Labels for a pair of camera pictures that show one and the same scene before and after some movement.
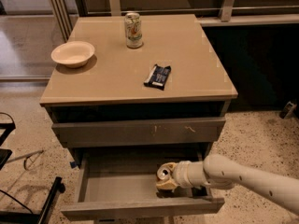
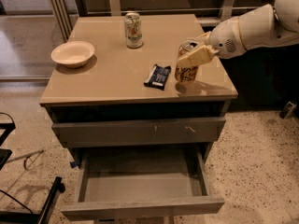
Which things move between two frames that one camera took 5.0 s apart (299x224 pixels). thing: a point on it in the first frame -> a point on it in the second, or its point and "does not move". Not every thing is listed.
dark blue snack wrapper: [158, 77] does not move
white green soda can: [133, 30] does not move
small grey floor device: [288, 110] does not move
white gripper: [179, 174] -> [224, 40]
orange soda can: [163, 173] -> [186, 74]
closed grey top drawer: [138, 133] does not move
